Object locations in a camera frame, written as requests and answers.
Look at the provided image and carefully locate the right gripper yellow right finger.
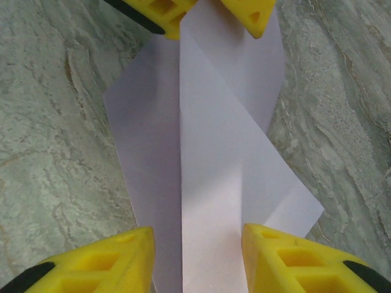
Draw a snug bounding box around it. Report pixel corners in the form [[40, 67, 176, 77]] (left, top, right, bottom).
[[242, 223, 391, 293]]

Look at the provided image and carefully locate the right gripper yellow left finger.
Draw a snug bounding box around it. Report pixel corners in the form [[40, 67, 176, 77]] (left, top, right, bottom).
[[0, 225, 156, 293]]

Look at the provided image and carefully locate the lavender square paper sheet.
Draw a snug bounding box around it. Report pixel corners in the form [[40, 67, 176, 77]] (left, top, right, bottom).
[[103, 5, 325, 293]]

